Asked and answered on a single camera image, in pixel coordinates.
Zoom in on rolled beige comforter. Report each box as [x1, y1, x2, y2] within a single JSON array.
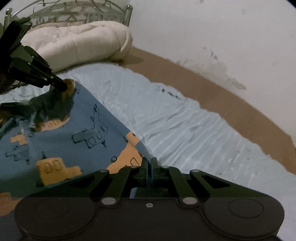
[[22, 21, 133, 72]]

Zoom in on brown mattress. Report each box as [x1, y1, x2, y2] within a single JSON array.
[[119, 48, 295, 173]]

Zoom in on light blue striped bedsheet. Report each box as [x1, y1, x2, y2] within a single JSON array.
[[1, 63, 295, 240]]

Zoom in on blue orange printed pants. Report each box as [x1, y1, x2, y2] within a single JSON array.
[[1, 80, 151, 240]]

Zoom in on ornate metal headboard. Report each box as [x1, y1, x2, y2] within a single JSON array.
[[3, 1, 133, 29]]

